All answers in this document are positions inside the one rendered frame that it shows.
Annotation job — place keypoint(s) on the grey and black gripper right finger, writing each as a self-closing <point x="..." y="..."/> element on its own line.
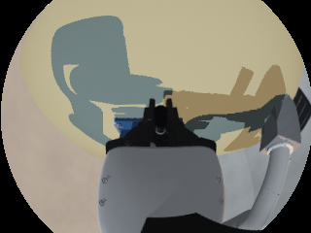
<point x="177" y="130"/>

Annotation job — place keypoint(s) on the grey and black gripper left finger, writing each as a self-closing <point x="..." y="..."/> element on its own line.
<point x="140" y="135"/>

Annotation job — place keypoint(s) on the blue bench vise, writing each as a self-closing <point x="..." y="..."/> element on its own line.
<point x="160" y="137"/>

